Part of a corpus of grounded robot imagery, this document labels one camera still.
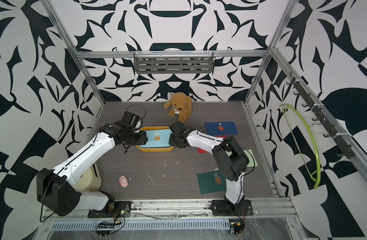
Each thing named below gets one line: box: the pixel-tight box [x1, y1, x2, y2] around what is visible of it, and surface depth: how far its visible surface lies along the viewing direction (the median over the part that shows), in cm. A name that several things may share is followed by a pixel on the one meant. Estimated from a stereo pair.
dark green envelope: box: [196, 170, 227, 195], surface depth 86 cm
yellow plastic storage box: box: [139, 129, 173, 148], surface depth 97 cm
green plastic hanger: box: [279, 104, 321, 190], surface depth 67 cm
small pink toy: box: [118, 175, 129, 188], surface depth 83 cm
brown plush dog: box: [163, 92, 193, 122], surface depth 101 cm
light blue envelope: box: [140, 129, 173, 148], surface depth 97 cm
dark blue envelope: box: [204, 121, 239, 136], surface depth 109 cm
